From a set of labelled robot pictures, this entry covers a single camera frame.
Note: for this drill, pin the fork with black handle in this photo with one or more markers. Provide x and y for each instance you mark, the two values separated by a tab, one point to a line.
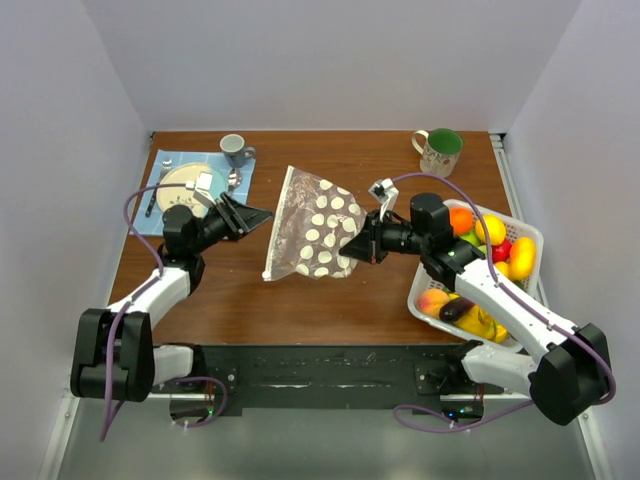
165	169

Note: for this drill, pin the orange fruit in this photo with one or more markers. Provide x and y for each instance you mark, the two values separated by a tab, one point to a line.
461	220

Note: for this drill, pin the yellow banana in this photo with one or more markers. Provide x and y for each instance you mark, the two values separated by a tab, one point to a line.
478	322

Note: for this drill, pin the yellow lemon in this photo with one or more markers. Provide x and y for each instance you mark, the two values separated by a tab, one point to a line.
490	230

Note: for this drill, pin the small grey cup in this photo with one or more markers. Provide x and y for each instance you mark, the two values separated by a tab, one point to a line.
236	151

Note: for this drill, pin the purple eggplant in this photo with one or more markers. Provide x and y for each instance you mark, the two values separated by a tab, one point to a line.
455	309

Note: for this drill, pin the peach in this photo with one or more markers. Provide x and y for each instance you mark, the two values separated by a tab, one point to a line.
431	301

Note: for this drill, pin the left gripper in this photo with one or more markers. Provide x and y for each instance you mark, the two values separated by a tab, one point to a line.
249	217

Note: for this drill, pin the polka dot zip bag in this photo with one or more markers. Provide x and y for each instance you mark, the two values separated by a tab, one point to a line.
314	218

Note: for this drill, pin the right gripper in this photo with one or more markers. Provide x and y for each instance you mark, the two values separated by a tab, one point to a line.
368	245

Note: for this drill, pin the red apple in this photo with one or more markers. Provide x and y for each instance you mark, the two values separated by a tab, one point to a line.
501	252

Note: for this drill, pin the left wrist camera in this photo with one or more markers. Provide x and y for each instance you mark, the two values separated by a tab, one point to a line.
201	189

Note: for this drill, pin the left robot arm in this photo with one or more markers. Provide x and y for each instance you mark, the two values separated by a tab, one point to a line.
115	356

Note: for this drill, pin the yellow red mango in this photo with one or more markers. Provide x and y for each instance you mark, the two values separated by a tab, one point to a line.
522	258

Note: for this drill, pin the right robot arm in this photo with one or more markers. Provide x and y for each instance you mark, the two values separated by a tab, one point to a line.
564	369

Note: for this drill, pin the green interior floral mug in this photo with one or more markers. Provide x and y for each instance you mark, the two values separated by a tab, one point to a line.
439	150

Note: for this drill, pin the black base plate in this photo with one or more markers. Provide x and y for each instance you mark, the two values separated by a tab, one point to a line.
231	379

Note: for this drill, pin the spoon with black handle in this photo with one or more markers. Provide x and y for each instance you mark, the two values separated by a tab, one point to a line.
234	180

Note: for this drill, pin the blue placemat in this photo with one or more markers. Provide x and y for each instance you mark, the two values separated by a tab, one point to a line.
153	226

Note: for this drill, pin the cream and blue plate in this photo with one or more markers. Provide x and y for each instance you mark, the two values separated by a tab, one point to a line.
180	187

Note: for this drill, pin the green apple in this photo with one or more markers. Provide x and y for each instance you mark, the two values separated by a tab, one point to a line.
472	238

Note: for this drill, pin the white plastic basket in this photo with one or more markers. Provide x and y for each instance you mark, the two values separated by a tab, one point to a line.
423	281

